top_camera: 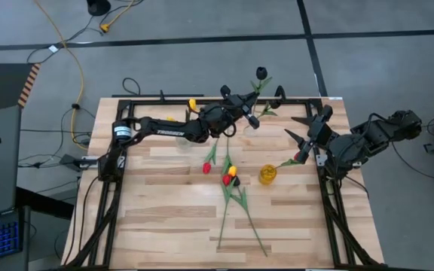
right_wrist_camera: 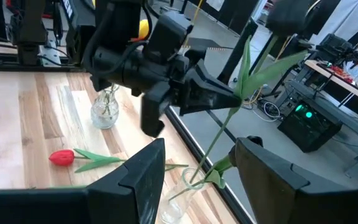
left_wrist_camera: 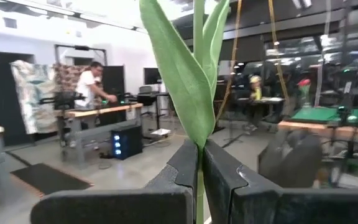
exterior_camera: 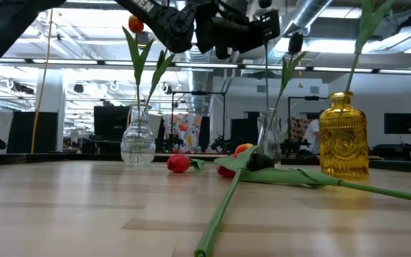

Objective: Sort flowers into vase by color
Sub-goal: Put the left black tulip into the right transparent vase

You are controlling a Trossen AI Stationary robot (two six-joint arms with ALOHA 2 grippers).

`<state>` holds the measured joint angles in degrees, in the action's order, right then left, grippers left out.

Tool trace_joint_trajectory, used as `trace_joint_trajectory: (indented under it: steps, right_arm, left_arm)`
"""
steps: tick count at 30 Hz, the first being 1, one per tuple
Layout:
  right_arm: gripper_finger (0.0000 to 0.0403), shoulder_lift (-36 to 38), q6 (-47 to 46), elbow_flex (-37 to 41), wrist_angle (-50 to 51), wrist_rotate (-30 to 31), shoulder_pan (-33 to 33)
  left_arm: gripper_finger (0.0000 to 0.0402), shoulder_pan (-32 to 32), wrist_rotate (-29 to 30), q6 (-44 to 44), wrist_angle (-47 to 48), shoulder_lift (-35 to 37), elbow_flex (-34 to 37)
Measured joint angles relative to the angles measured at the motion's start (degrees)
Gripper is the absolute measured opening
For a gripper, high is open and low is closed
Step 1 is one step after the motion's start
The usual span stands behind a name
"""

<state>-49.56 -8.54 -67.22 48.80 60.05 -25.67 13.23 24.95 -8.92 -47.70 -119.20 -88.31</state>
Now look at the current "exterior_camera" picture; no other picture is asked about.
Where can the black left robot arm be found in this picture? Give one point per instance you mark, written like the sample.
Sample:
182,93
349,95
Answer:
162,21

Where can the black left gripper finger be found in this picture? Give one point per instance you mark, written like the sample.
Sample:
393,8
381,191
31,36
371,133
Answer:
270,25

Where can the narrow black partition panel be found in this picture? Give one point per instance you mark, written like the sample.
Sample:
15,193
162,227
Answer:
243,133

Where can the black wall monitor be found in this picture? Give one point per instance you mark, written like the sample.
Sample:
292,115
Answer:
400,123

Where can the black desk monitor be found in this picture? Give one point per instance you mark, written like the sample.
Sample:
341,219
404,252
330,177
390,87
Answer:
107,123

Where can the wide black partition panel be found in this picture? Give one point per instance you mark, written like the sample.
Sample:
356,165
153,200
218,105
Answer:
32,132

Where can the floral patterned cloth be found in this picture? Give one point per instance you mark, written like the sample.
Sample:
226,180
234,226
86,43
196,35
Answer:
182,132

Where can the long ceiling light strip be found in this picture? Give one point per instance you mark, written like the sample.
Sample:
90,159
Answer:
209,65

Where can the black desk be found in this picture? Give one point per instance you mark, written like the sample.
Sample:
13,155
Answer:
398,148

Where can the tall slim clear glass vase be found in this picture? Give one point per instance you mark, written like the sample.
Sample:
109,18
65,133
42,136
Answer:
271,142

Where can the round ribbed clear glass vase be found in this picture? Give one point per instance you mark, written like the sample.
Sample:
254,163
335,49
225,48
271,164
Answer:
137,142

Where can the black stand frame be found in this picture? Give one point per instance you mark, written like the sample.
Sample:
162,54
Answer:
289,118
198,93

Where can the person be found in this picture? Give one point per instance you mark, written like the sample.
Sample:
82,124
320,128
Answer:
312,135

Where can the black artificial tulip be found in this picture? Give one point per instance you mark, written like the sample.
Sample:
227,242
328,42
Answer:
295,43
291,176

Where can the amber yellow glass vase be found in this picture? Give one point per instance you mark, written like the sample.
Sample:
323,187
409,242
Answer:
344,142

